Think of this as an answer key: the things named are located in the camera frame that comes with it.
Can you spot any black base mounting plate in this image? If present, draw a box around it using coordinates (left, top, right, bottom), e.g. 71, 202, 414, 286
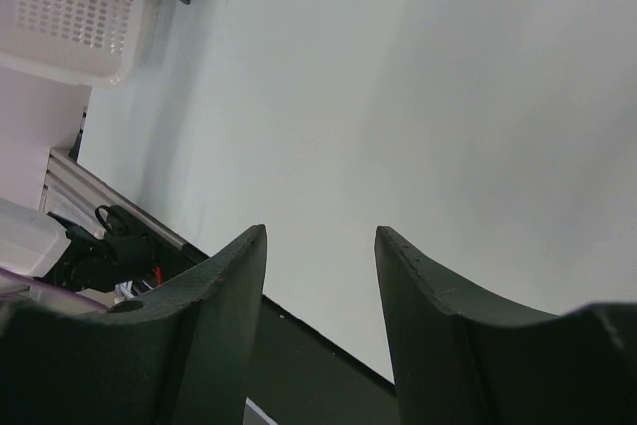
248, 297, 400, 424

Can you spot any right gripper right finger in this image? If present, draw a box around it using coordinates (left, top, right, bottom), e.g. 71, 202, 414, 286
374, 226, 636, 424

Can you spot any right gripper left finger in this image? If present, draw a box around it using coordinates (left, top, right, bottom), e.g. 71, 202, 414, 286
1, 225, 267, 424

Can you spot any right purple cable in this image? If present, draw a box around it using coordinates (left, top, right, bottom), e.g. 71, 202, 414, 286
0, 265, 110, 315

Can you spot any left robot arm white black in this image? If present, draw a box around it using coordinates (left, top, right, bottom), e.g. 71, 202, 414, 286
1, 0, 194, 294

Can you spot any aluminium extrusion rail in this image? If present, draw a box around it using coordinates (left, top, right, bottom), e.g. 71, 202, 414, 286
44, 148, 208, 263

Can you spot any white perforated plastic basket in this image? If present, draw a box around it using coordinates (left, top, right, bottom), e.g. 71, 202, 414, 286
1, 0, 160, 87

